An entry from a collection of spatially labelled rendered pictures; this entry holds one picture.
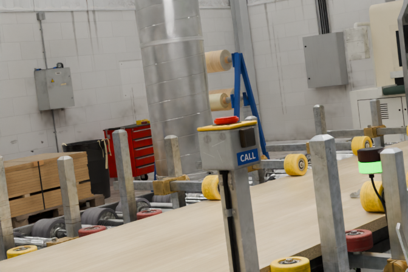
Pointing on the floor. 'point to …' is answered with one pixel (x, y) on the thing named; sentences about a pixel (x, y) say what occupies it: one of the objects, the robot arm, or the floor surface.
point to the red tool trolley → (141, 164)
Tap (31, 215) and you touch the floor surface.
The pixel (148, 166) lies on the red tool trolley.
